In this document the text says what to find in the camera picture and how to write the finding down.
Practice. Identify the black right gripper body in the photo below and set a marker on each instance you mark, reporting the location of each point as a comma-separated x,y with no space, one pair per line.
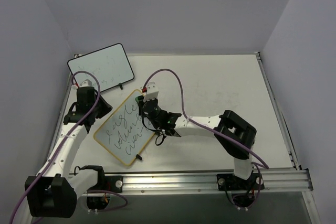
142,106

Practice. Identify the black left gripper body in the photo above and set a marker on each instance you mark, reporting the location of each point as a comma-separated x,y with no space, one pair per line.
85,98

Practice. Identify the yellow framed whiteboard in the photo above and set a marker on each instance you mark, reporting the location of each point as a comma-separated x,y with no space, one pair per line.
124,134

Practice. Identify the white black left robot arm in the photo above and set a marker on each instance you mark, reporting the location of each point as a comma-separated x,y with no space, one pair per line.
49,193

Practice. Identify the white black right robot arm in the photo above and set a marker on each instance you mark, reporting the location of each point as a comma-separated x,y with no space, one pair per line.
234,134

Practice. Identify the black framed whiteboard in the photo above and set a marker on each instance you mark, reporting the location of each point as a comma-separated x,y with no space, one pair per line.
109,65

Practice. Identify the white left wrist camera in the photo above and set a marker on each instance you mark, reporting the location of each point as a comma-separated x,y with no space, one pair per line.
86,83

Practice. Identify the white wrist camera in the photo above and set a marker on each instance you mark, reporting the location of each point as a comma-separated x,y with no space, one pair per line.
86,83
152,91

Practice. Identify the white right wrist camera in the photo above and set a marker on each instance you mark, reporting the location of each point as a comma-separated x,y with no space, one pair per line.
152,91

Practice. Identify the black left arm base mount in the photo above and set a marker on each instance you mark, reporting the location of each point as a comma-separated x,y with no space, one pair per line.
110,197

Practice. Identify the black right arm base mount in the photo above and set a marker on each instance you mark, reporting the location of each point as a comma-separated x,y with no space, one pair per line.
241,193

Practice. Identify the aluminium right side rail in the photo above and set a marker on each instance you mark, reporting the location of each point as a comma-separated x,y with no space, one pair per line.
279,116

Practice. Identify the aluminium table frame rail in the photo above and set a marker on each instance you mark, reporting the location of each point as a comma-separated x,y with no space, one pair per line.
195,183

